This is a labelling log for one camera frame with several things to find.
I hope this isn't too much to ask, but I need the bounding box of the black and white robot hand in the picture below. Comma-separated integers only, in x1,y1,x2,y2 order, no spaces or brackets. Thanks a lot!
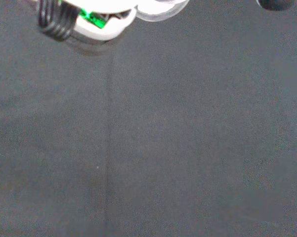
36,0,137,41

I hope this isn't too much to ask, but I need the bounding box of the black bench cloth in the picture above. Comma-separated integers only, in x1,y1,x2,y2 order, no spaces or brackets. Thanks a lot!
0,0,297,237

